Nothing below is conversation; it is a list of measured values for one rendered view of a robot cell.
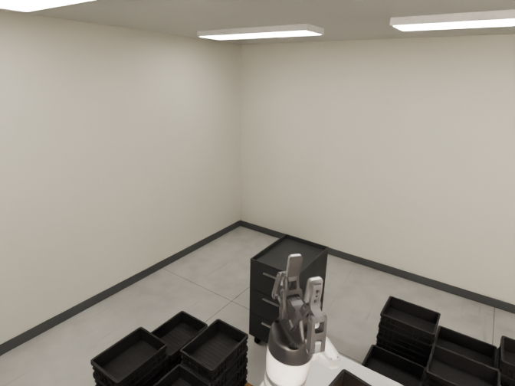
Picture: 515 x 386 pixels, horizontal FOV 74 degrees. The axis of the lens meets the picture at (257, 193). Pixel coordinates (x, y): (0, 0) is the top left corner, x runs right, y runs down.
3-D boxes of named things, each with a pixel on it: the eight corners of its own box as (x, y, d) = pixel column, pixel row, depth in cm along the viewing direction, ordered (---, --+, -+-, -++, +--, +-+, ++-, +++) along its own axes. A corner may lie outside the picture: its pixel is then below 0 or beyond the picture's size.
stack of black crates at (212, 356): (213, 423, 229) (211, 371, 215) (182, 400, 245) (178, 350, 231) (248, 382, 261) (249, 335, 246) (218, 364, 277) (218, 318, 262)
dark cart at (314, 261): (290, 368, 292) (296, 276, 263) (247, 345, 316) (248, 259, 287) (320, 327, 341) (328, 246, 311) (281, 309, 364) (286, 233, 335)
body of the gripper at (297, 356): (280, 377, 51) (288, 328, 48) (259, 335, 58) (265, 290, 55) (323, 365, 54) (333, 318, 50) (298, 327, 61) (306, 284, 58)
